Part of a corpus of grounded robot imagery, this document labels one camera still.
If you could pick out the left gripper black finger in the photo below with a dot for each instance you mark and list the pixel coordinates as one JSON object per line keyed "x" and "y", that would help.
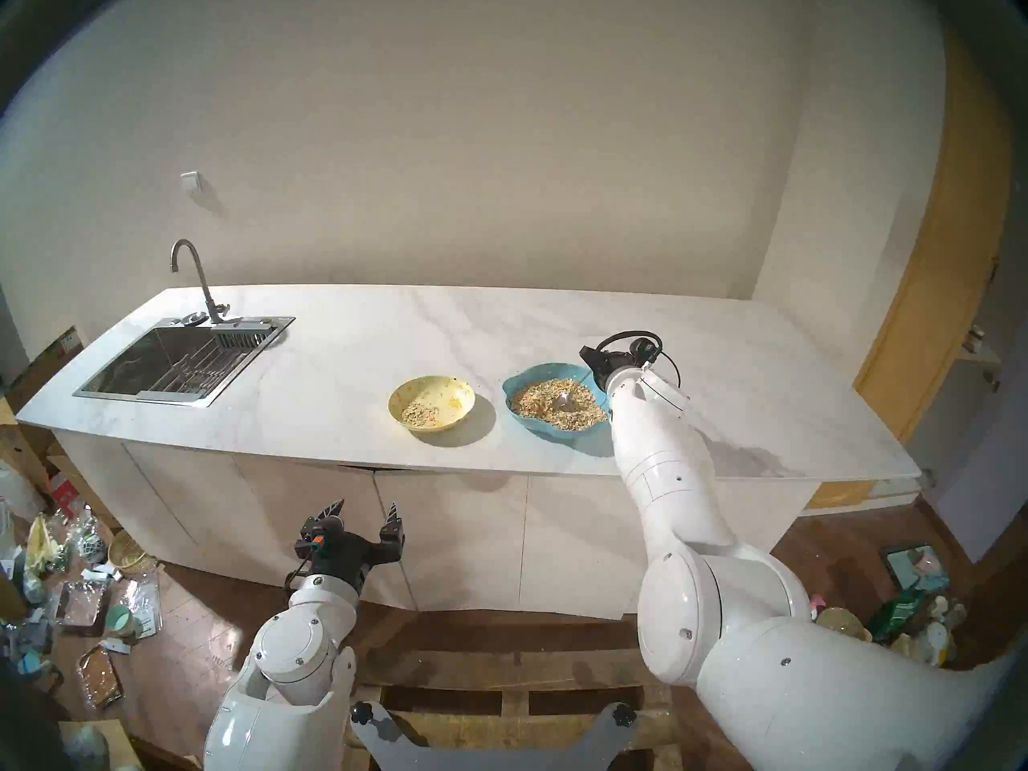
{"x": 393, "y": 525}
{"x": 325, "y": 517}

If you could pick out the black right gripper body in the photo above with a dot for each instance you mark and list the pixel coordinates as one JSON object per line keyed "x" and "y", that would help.
{"x": 622, "y": 358}

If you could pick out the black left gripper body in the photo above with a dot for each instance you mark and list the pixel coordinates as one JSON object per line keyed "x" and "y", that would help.
{"x": 345, "y": 556}

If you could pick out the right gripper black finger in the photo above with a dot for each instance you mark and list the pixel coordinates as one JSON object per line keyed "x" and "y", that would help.
{"x": 594, "y": 361}

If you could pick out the metal spoon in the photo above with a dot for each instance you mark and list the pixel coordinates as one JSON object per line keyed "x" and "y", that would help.
{"x": 569, "y": 400}

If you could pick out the small scooped cereal pile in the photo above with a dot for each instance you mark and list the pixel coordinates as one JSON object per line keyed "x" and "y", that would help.
{"x": 419, "y": 414}

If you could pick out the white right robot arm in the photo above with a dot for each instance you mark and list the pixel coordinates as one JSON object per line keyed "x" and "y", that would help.
{"x": 666, "y": 472}

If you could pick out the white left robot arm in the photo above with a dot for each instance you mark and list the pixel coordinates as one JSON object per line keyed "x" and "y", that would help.
{"x": 293, "y": 649}

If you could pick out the blue flower-shaped bowl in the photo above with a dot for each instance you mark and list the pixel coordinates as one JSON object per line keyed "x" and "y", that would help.
{"x": 546, "y": 369}

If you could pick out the large cereal heap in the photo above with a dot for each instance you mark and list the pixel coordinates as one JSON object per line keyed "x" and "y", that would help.
{"x": 534, "y": 408}

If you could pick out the yellow speckled bowl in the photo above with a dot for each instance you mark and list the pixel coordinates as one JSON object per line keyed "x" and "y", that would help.
{"x": 450, "y": 392}

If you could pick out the white counter cabinet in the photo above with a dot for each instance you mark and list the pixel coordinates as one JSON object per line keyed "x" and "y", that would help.
{"x": 466, "y": 536}

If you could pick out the black base knob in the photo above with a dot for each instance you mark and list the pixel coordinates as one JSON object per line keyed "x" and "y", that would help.
{"x": 362, "y": 713}
{"x": 624, "y": 714}

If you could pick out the wooden pallet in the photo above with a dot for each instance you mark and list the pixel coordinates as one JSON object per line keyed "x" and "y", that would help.
{"x": 482, "y": 669}

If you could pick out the metal sink rack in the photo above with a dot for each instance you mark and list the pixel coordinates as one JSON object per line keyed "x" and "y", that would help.
{"x": 201, "y": 372}

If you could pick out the grey sink strainer basket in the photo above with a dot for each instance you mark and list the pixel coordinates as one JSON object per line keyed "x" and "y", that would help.
{"x": 241, "y": 337}

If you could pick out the wicker basket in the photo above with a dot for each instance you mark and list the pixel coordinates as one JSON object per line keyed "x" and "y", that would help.
{"x": 128, "y": 552}

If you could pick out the printed clear plastic bag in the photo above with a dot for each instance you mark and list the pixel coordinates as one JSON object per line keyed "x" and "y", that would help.
{"x": 143, "y": 601}

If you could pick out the green cup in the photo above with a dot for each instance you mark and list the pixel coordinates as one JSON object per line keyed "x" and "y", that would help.
{"x": 120, "y": 621}

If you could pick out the patterned round jar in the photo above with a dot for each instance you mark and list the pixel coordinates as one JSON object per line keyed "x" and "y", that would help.
{"x": 93, "y": 548}

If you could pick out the round sink drain cover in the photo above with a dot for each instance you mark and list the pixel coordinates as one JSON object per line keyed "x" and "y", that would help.
{"x": 193, "y": 320}

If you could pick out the stainless steel sink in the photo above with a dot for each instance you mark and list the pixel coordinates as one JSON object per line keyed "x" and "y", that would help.
{"x": 144, "y": 360}

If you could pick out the curved steel faucet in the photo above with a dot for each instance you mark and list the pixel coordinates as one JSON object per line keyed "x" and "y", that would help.
{"x": 206, "y": 287}

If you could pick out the clear plastic tray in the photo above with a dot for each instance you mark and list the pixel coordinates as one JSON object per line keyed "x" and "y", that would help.
{"x": 80, "y": 602}

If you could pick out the red box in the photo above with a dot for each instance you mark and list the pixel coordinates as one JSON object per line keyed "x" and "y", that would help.
{"x": 64, "y": 492}

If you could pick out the plastic tray brown contents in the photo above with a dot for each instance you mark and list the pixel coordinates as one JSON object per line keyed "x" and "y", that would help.
{"x": 100, "y": 679}

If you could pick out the yellow bag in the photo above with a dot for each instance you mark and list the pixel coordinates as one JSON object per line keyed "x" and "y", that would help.
{"x": 40, "y": 546}

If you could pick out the open cardboard box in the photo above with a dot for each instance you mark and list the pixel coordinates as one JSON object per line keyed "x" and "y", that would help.
{"x": 112, "y": 745}

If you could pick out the white plastic bag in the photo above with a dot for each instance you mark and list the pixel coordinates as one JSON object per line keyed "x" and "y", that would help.
{"x": 18, "y": 492}

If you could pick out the white bottle pink cap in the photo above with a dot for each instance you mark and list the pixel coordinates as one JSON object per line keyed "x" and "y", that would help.
{"x": 817, "y": 605}

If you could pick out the brown cardboard box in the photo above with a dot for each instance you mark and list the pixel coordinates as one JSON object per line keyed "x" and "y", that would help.
{"x": 48, "y": 360}

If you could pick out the wooden door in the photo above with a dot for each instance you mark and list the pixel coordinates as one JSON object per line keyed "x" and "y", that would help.
{"x": 940, "y": 295}

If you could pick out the beige strainer ladle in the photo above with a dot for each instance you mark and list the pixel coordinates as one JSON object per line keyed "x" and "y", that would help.
{"x": 843, "y": 621}

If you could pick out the small jar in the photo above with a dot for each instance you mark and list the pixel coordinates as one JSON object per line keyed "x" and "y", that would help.
{"x": 973, "y": 340}

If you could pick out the green bag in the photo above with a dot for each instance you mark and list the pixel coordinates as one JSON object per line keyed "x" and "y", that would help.
{"x": 893, "y": 617}

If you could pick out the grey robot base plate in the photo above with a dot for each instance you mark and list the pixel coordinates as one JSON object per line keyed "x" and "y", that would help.
{"x": 482, "y": 757}

